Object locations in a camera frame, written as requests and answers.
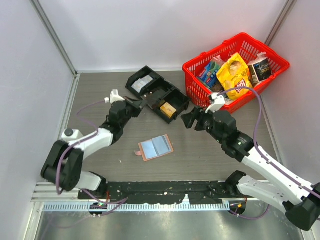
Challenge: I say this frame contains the blue sponge pack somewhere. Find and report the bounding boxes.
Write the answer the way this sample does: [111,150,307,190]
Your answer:
[196,61,221,89]

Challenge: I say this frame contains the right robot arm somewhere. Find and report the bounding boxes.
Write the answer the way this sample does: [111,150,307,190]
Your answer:
[181,107,320,231]

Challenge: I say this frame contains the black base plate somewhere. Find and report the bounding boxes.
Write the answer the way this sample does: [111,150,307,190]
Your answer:
[91,180,244,205]

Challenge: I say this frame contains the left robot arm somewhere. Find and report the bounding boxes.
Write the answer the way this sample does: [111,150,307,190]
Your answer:
[40,96,147,199]

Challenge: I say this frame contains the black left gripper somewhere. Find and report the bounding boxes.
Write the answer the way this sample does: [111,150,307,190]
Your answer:
[120,96,147,128]

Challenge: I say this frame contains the red plastic shopping basket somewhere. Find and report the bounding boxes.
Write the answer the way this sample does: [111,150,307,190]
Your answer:
[182,32,291,125]

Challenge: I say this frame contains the black round can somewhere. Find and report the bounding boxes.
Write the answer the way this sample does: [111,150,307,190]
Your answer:
[248,57,272,87]

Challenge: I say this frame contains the gold card in tray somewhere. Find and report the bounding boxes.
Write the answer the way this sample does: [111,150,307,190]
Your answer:
[160,102,177,118]

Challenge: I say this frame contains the dark brown packet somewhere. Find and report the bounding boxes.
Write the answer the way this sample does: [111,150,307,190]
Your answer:
[210,81,224,93]

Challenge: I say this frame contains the white box device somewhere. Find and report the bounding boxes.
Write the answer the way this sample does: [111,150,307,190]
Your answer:
[61,128,84,142]

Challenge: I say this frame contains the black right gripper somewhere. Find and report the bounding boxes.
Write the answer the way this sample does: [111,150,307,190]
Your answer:
[181,105,226,145]

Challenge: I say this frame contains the yellow chips bag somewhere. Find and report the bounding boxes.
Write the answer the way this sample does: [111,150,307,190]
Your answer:
[216,52,253,91]

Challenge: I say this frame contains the white cards in tray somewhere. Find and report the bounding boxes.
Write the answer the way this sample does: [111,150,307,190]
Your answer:
[131,75,153,93]

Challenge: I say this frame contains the black compartment tray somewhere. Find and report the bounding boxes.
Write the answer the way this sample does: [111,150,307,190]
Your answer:
[125,65,191,124]

